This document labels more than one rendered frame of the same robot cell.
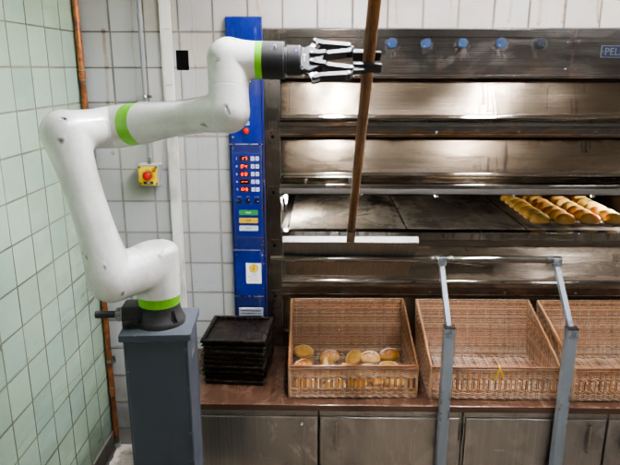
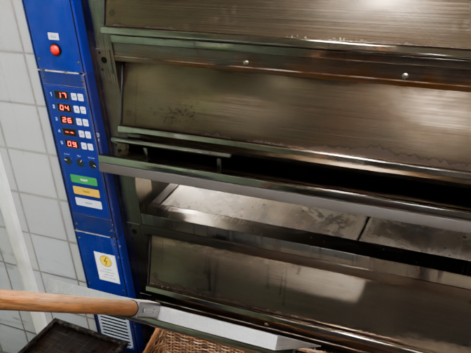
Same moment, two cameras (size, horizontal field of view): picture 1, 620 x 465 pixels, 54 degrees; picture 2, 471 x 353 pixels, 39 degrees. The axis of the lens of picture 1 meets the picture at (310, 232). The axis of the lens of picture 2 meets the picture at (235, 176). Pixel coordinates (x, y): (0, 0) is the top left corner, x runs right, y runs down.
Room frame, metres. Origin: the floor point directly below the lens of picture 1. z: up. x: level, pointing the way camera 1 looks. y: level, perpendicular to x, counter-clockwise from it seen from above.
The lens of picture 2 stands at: (1.47, -0.81, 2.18)
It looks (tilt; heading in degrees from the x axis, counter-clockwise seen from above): 29 degrees down; 25
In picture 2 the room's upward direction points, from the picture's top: 5 degrees counter-clockwise
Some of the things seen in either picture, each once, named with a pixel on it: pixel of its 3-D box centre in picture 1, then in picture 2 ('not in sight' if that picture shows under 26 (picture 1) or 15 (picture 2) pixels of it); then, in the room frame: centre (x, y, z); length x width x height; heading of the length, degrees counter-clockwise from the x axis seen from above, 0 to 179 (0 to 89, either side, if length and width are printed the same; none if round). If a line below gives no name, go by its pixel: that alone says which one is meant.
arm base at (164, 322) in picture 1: (141, 312); not in sight; (1.69, 0.51, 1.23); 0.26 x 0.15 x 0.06; 93
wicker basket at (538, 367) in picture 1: (482, 345); not in sight; (2.53, -0.78, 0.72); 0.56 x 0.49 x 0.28; 89
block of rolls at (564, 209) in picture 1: (557, 206); not in sight; (3.23, -1.35, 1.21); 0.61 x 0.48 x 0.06; 179
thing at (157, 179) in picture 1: (149, 174); not in sight; (2.78, 0.74, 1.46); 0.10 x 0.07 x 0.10; 89
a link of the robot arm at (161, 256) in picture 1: (154, 273); not in sight; (1.69, 0.46, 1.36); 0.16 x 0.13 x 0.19; 148
